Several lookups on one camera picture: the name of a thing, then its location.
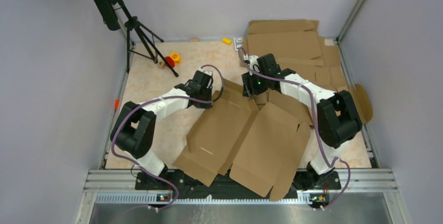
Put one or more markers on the red round toy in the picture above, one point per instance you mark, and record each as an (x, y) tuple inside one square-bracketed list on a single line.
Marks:
[(170, 61)]

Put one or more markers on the yellow round toy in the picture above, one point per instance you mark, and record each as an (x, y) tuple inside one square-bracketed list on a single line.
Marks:
[(176, 58)]

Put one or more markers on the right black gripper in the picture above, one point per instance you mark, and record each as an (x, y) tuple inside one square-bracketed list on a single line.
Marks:
[(249, 90)]

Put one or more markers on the black camera tripod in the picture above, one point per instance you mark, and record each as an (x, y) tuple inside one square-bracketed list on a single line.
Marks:
[(108, 8)]

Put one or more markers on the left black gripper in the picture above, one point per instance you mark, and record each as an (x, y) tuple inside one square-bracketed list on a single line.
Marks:
[(205, 105)]

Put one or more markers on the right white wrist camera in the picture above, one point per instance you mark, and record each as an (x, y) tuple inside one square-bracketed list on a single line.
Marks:
[(252, 63)]

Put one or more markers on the small printed card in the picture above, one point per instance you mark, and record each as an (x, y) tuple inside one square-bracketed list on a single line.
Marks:
[(238, 42)]

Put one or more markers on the yellow block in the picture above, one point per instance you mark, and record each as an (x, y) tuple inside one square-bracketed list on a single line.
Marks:
[(226, 41)]

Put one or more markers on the stack of cardboard blanks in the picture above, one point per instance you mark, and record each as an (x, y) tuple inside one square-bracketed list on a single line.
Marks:
[(296, 45)]

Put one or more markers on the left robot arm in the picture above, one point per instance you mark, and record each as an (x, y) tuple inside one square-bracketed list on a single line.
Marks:
[(134, 129)]

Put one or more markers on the cardboard box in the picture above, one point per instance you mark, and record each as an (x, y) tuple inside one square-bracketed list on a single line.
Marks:
[(260, 148)]

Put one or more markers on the small wooden block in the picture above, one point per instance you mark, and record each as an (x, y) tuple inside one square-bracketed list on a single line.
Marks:
[(161, 65)]

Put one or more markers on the orange clip on frame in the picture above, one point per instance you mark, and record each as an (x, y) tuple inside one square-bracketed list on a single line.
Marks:
[(116, 104)]

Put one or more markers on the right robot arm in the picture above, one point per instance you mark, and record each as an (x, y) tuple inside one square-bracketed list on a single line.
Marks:
[(335, 117)]

